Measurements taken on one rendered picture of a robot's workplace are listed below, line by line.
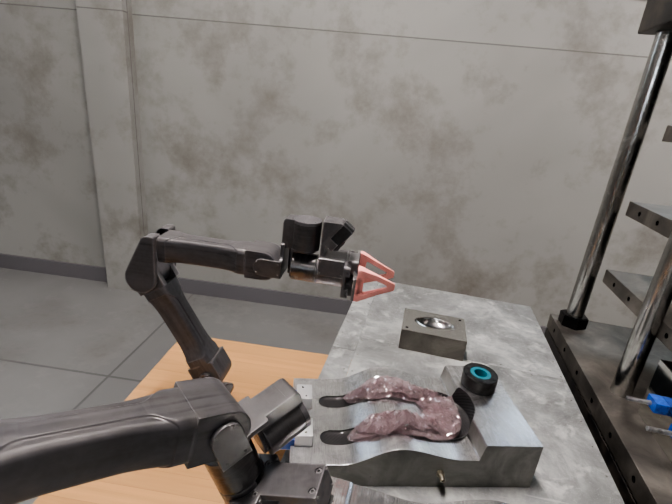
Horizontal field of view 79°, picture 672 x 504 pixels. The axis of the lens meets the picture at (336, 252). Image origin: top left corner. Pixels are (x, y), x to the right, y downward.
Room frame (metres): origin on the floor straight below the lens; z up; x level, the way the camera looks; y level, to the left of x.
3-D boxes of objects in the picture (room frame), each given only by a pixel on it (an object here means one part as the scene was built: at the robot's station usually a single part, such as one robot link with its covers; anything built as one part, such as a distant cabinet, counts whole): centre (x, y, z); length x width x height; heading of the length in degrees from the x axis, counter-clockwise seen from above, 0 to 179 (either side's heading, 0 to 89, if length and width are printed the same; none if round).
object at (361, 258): (0.76, -0.07, 1.19); 0.09 x 0.07 x 0.07; 85
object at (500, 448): (0.74, -0.19, 0.86); 0.50 x 0.26 x 0.11; 96
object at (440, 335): (1.17, -0.34, 0.84); 0.20 x 0.15 x 0.07; 79
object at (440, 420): (0.73, -0.18, 0.90); 0.26 x 0.18 x 0.08; 96
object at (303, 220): (0.76, 0.09, 1.24); 0.12 x 0.09 x 0.12; 85
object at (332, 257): (0.74, 0.00, 1.25); 0.07 x 0.06 x 0.11; 175
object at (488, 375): (0.81, -0.37, 0.93); 0.08 x 0.08 x 0.04
